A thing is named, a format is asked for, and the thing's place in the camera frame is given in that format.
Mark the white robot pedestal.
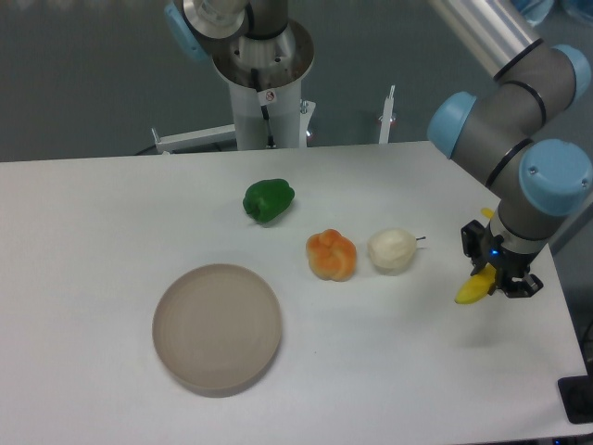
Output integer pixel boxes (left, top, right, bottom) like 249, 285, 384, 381
213, 19, 314, 150

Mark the black device at edge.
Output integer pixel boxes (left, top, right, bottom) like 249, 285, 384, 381
558, 375, 592, 425

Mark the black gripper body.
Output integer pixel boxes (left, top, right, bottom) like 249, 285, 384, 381
481, 223, 531, 279

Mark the white metal bracket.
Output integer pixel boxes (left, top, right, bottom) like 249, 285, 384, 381
378, 84, 397, 145
151, 124, 235, 154

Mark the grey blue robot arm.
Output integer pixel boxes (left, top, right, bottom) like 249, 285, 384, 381
164, 1, 592, 298

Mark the orange knotted bread roll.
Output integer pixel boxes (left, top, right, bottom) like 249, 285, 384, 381
306, 229, 358, 282

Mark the white metal bracket left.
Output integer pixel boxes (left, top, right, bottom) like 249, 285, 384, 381
151, 124, 235, 154

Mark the black cable on pedestal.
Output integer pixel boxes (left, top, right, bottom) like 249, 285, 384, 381
250, 68, 278, 149

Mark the green bell pepper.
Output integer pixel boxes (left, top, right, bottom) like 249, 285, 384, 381
242, 178, 296, 223

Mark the beige round plate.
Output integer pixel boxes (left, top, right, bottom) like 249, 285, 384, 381
152, 264, 283, 398

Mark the yellow banana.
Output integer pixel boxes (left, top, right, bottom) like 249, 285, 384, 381
454, 208, 499, 306

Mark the white pear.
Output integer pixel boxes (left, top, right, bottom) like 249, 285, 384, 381
367, 228, 425, 274

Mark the white metal bracket right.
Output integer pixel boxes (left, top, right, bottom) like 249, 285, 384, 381
378, 84, 397, 145

